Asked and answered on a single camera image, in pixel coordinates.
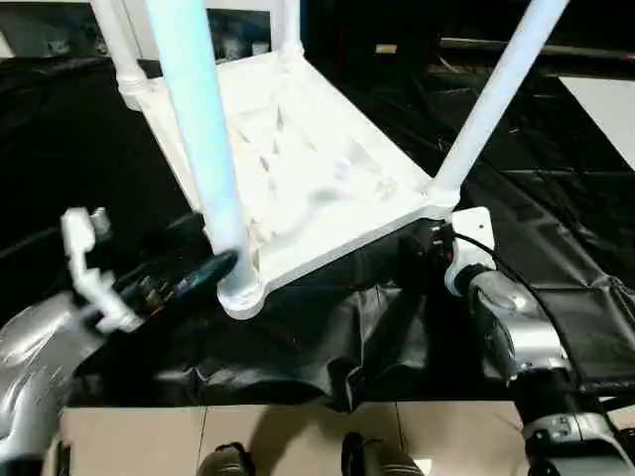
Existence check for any white plastic table top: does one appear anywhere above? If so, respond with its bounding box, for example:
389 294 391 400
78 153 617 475
120 48 461 322

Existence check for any black work mat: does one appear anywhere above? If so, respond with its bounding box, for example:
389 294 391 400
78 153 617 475
0 52 635 413

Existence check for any dark left robot foot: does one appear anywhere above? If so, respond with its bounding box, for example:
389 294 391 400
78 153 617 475
196 440 250 476

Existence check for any dark robot foot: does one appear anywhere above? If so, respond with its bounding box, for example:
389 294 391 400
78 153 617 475
196 440 250 476
340 430 429 476

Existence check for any dark right robot foot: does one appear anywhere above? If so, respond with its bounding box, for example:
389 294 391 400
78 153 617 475
340 430 429 476

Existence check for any white flat board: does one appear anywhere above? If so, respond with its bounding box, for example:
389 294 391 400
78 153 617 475
557 75 635 171

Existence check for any white glass door cabinet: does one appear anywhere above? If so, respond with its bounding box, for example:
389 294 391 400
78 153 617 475
0 0 280 61

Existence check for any dark metal bar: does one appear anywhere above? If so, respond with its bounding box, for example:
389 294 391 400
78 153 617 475
438 37 635 60

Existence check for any black right camera cable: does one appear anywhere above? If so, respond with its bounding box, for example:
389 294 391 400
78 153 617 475
452 231 592 394

